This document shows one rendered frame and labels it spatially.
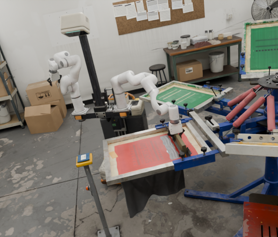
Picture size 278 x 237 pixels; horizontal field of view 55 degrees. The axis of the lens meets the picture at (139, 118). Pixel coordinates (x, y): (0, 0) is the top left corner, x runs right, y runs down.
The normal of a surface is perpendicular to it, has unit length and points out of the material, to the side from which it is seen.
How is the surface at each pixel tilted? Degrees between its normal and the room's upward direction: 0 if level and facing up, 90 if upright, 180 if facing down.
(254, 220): 0
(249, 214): 0
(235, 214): 0
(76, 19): 64
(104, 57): 90
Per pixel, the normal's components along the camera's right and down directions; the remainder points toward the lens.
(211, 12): 0.17, 0.42
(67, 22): -0.23, 0.03
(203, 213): -0.17, -0.88
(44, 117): -0.07, 0.46
